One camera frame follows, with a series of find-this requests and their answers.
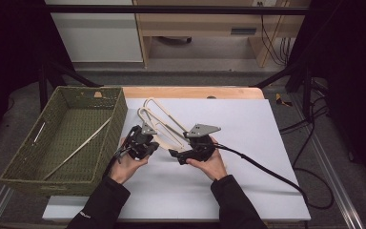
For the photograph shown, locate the green woven basket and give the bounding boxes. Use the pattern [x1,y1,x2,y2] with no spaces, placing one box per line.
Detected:
[0,86,129,198]

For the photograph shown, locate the yellow and black object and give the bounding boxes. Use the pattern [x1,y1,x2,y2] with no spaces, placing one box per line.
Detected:
[274,93,294,108]

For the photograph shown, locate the black desk cables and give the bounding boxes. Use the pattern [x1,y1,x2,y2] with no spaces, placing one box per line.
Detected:
[259,2,292,67]

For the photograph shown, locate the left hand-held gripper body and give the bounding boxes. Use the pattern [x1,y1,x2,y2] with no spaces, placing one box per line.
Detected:
[125,122,157,160]

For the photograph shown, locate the white table sheet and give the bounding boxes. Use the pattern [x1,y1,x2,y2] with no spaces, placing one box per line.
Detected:
[42,97,312,222]

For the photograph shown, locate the black floor cable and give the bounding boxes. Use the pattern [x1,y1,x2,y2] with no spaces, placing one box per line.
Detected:
[279,94,330,135]

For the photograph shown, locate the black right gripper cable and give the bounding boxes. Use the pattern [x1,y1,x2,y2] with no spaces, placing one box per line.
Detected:
[213,142,336,211]

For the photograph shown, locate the grey left gripper cable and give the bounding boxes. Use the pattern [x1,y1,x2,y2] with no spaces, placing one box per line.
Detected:
[106,144,132,176]

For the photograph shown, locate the white cabinet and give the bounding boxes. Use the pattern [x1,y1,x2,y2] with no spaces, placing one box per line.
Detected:
[45,0,144,63]

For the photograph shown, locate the person's right hand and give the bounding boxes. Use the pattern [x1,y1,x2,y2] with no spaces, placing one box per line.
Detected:
[185,136,228,181]

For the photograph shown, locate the wooden desk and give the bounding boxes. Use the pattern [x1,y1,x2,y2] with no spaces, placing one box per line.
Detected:
[132,0,313,69]

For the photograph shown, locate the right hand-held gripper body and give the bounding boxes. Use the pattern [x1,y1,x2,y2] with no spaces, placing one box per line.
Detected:
[184,123,222,161]

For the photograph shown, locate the dark chair base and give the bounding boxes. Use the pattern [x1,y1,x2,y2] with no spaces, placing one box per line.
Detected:
[156,35,193,45]

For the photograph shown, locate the black metal stand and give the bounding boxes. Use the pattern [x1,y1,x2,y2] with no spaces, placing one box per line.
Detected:
[37,56,104,113]
[254,60,314,118]

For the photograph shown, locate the person's left hand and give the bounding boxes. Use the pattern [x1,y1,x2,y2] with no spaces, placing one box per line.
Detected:
[108,136,151,185]

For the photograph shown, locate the black curtain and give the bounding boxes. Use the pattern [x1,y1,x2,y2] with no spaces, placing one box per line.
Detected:
[0,0,74,154]
[295,0,366,195]

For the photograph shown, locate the black horizontal bar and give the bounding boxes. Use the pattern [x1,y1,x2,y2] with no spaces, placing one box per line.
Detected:
[44,4,313,16]

